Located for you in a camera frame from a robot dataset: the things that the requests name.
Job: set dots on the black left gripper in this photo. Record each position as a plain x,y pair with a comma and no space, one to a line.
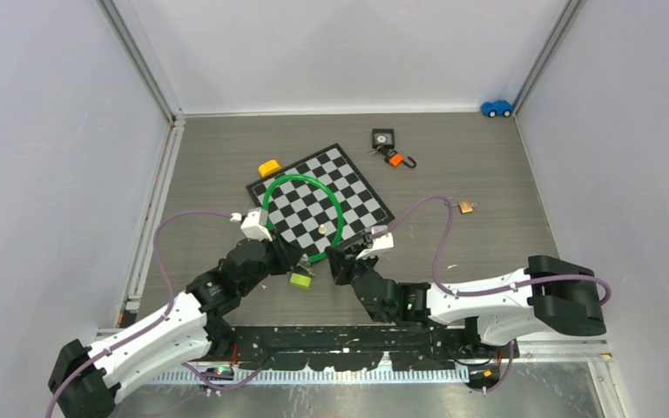
287,254

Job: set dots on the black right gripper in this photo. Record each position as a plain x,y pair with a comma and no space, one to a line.
343,262

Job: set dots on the silver cable lock keys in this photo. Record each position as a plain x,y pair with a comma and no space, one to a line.
304,267

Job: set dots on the green cable lock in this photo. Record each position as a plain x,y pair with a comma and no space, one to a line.
297,205

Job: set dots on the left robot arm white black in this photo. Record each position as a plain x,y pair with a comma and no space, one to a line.
90,381

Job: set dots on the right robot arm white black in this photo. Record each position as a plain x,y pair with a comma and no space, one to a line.
547,294

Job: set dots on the lime green block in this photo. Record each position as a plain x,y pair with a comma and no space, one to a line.
300,280

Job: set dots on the black white chessboard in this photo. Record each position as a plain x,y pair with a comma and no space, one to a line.
363,207

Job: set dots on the yellow toy block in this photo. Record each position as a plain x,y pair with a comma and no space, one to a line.
269,168

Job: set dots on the orange black padlock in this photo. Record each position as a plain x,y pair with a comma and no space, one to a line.
395,158

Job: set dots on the brass padlock with steel shackle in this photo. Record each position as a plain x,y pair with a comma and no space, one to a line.
464,206

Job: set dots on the blue toy car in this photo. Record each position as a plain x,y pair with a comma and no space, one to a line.
497,108

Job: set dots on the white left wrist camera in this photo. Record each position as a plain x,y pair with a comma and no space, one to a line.
253,224

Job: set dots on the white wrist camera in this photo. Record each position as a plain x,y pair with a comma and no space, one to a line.
253,224
376,243

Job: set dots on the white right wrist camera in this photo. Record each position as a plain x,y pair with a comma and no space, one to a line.
376,243

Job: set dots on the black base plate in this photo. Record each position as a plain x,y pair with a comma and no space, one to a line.
352,348

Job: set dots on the silver keys on ring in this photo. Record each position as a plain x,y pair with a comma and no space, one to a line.
378,149

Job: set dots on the aluminium frame rail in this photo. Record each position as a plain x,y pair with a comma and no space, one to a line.
293,349

